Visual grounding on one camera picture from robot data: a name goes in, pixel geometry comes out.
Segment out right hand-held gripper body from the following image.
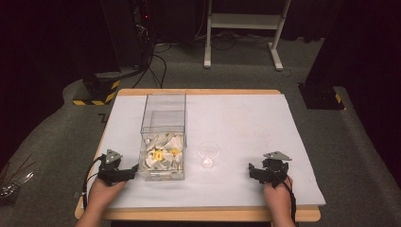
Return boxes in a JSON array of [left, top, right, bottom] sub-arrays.
[[260, 150, 293, 189]]

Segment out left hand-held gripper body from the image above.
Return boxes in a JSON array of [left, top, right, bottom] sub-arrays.
[[96, 148, 128, 187]]

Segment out pile of tea bags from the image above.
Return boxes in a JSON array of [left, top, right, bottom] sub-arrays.
[[143, 132, 185, 173]]

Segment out clear plastic cup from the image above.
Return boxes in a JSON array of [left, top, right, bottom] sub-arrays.
[[197, 141, 221, 169]]

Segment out clear plastic box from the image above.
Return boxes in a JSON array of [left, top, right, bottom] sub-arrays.
[[137, 92, 188, 183]]

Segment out person's left hand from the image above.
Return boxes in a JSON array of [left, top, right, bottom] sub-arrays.
[[87, 177, 128, 213]]

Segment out person's right hand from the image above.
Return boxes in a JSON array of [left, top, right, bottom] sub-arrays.
[[263, 175, 295, 216]]

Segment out white foam mat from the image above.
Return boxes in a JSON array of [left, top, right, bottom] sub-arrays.
[[85, 94, 327, 210]]

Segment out wooden table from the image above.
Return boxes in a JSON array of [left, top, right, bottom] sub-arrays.
[[74, 88, 323, 223]]

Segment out black base with yellow stripes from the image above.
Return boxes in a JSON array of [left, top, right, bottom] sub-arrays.
[[72, 71, 122, 107]]

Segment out black stand base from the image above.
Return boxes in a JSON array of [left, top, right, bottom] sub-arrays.
[[297, 81, 346, 112]]

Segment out dark equipment rack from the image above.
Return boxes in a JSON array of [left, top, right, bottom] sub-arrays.
[[99, 0, 154, 74]]

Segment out white metal stand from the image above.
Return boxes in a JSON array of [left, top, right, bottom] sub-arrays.
[[203, 0, 293, 72]]

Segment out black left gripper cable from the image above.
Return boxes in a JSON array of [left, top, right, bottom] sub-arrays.
[[81, 155, 106, 212]]

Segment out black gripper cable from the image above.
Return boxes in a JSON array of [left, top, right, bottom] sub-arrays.
[[282, 175, 299, 225], [81, 155, 106, 212]]

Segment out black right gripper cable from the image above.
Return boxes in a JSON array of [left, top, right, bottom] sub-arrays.
[[282, 175, 299, 225]]

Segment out black floor cables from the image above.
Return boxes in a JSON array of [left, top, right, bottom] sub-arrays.
[[131, 29, 294, 90]]

